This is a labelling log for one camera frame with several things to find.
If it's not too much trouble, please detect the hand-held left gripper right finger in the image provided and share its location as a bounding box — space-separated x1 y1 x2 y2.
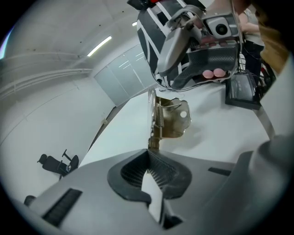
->
147 134 294 235

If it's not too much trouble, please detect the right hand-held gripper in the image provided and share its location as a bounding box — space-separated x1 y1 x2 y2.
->
157 4 241 90

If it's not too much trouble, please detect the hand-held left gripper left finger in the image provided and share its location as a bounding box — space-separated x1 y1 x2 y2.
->
25 148 163 235

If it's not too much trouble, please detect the person's right forearm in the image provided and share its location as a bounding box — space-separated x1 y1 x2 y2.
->
204 0 239 16

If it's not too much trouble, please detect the person's right hand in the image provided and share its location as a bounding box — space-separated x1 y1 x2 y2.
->
199 39 232 79

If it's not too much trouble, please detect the black office chair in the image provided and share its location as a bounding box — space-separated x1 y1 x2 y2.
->
37 149 80 181

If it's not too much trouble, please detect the small black screen device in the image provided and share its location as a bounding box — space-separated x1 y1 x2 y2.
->
224 73 262 111

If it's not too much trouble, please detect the person's mustard shirt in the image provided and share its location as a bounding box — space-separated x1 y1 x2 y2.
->
252 0 290 74

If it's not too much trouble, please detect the ceiling strip light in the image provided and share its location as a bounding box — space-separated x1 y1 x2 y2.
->
86 36 113 57

